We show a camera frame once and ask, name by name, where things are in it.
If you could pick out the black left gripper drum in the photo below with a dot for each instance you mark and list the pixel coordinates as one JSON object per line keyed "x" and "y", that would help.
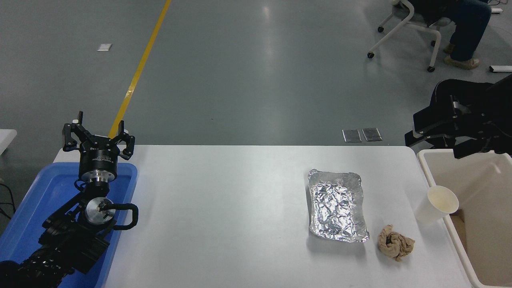
{"x": 98, "y": 158}

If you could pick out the white paper cup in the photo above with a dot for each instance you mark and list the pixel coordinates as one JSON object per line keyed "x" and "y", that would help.
{"x": 434, "y": 208}

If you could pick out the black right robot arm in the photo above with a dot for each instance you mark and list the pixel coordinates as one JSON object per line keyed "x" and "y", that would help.
{"x": 434, "y": 118}

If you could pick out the blue plastic tray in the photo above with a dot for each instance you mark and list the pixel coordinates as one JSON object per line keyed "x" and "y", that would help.
{"x": 44, "y": 188}

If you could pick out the white side table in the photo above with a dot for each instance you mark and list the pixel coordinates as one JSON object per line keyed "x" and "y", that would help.
{"x": 6, "y": 140}

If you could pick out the crumpled foil tray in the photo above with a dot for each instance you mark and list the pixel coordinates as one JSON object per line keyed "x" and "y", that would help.
{"x": 336, "y": 204}

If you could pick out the metal floor plate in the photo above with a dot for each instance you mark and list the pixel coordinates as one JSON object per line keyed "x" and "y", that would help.
{"x": 352, "y": 135}
{"x": 372, "y": 134}

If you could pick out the crumpled tan paper ball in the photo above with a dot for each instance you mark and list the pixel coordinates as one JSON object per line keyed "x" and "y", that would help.
{"x": 394, "y": 242}

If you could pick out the white wheeled chair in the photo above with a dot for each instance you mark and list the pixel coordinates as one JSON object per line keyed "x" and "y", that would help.
{"x": 434, "y": 34}

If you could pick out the seated person on white chair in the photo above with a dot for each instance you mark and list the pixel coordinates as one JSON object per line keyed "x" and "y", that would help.
{"x": 468, "y": 28}

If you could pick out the large pale bin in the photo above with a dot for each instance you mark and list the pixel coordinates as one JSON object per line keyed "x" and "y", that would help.
{"x": 484, "y": 192}

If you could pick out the white bar on floor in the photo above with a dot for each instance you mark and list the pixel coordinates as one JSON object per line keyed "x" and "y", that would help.
{"x": 500, "y": 68}

